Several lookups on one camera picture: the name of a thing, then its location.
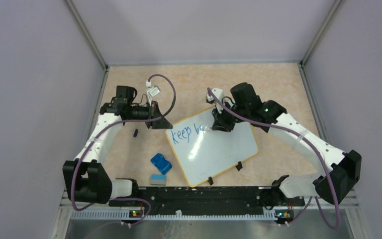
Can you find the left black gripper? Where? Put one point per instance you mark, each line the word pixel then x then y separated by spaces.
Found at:
pixel 161 123

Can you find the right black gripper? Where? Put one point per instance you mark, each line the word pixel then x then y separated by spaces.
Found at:
pixel 220 122

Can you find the yellow framed whiteboard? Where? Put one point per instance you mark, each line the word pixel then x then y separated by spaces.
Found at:
pixel 201 154

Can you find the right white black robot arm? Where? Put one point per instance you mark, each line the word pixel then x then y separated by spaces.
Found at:
pixel 337 171

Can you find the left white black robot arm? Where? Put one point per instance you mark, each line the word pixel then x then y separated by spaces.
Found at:
pixel 85 177

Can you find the grey blue toy brick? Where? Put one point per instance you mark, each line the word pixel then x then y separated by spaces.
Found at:
pixel 159 180

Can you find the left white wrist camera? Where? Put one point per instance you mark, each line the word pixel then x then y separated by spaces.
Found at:
pixel 151 91

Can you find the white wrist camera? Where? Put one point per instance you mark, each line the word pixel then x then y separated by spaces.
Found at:
pixel 151 91
pixel 213 96

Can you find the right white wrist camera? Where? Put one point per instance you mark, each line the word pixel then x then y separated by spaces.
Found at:
pixel 213 96

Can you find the whiteboard wire stand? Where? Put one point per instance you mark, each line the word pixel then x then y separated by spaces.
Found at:
pixel 238 167

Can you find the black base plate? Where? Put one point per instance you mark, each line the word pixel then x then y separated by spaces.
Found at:
pixel 208 201

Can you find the white slotted cable duct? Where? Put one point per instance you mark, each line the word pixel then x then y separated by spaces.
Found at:
pixel 126 215

